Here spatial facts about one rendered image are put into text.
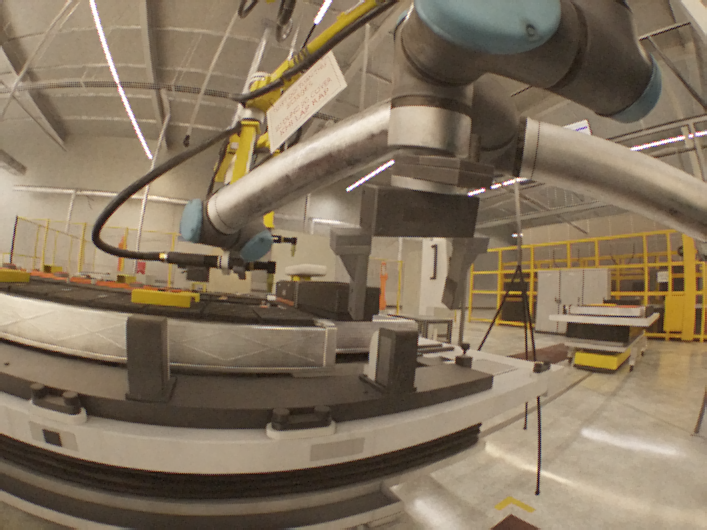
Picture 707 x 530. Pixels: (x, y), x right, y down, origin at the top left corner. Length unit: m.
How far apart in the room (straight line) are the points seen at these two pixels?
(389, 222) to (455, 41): 0.18
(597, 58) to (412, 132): 0.18
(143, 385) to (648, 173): 0.88
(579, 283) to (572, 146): 8.85
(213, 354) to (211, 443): 0.23
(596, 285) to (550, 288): 1.59
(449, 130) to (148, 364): 0.51
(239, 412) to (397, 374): 0.31
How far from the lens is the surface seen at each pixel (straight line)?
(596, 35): 0.26
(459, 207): 0.33
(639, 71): 0.30
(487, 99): 0.42
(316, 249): 5.67
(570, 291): 9.43
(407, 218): 0.30
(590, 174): 0.53
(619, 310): 5.10
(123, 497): 1.02
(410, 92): 0.30
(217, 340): 0.64
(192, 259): 1.07
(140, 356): 0.50
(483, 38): 0.19
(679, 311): 9.64
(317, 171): 0.44
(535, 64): 0.23
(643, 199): 0.57
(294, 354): 0.67
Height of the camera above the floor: 1.09
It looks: 5 degrees up
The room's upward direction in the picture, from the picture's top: 4 degrees clockwise
